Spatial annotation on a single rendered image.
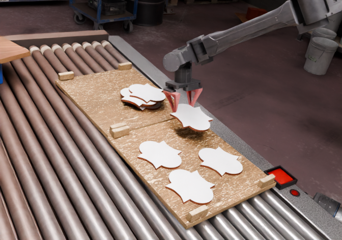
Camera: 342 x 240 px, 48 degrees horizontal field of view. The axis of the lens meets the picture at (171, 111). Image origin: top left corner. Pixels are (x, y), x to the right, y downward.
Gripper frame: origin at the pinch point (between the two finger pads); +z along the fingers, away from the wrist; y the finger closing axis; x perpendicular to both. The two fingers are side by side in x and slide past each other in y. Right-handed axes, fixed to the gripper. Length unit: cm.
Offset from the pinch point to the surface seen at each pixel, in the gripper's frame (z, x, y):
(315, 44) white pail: 29, -146, -321
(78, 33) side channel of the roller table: -16, -83, -4
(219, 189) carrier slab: 15.6, 26.7, 9.2
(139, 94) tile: -1.3, -18.9, 4.6
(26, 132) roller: 4, -22, 45
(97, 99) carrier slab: 0.4, -28.4, 16.6
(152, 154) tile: 9.3, 7.1, 18.0
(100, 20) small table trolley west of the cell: 0, -295, -130
